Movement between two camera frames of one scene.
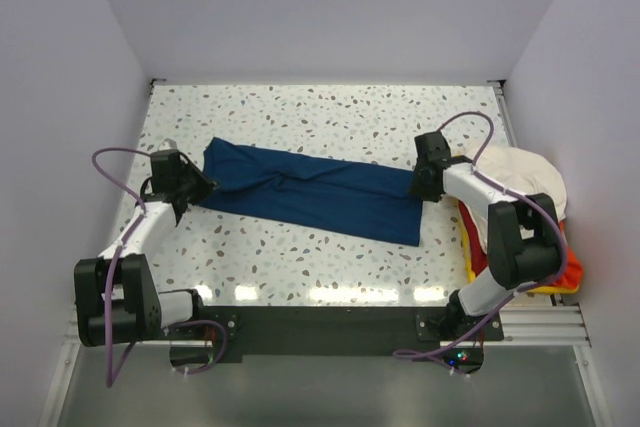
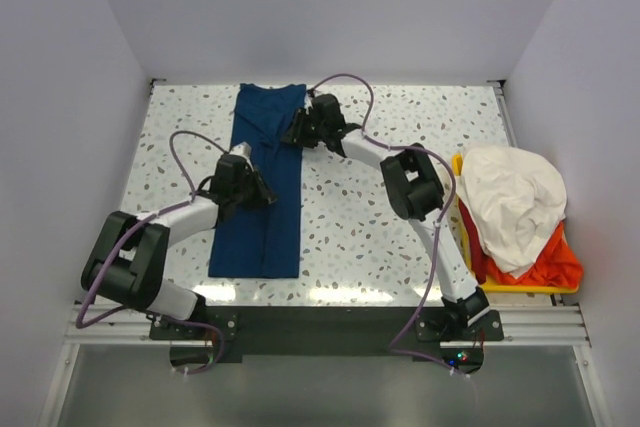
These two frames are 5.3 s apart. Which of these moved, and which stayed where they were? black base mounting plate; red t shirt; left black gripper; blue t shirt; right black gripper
Moved: left black gripper; right black gripper; blue t shirt
Stayed: black base mounting plate; red t shirt
